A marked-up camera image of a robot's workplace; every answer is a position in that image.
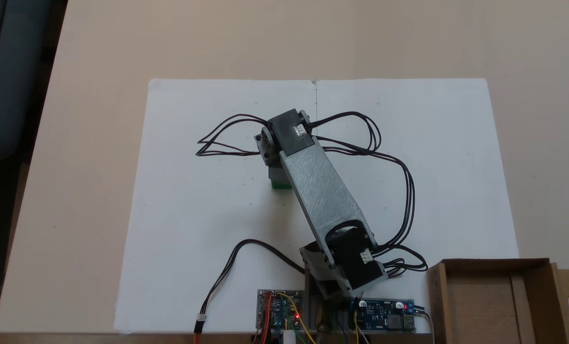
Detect white paper sheet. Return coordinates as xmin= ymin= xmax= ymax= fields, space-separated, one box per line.
xmin=114 ymin=79 xmax=318 ymax=335
xmin=313 ymin=78 xmax=520 ymax=334

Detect circuit board with white connectors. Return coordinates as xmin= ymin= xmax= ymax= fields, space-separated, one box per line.
xmin=257 ymin=289 xmax=304 ymax=331

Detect blue circuit board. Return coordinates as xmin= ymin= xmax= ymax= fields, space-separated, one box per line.
xmin=353 ymin=298 xmax=417 ymax=333

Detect brown cardboard box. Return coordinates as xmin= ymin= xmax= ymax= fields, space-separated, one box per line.
xmin=426 ymin=258 xmax=569 ymax=344

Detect dark office chair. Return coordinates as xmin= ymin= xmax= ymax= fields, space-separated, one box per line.
xmin=0 ymin=0 xmax=68 ymax=300

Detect black servo wire bundle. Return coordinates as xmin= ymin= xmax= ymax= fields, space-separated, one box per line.
xmin=195 ymin=113 xmax=271 ymax=158
xmin=308 ymin=110 xmax=429 ymax=279

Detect black cable with connector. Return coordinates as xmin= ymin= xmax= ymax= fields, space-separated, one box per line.
xmin=192 ymin=238 xmax=309 ymax=344

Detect yellow jumper wire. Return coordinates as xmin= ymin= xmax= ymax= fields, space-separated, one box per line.
xmin=277 ymin=292 xmax=314 ymax=344

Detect orange red wires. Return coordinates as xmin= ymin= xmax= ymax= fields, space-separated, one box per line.
xmin=259 ymin=293 xmax=272 ymax=344

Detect grey power cable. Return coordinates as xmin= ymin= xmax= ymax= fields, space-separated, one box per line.
xmin=414 ymin=307 xmax=436 ymax=344

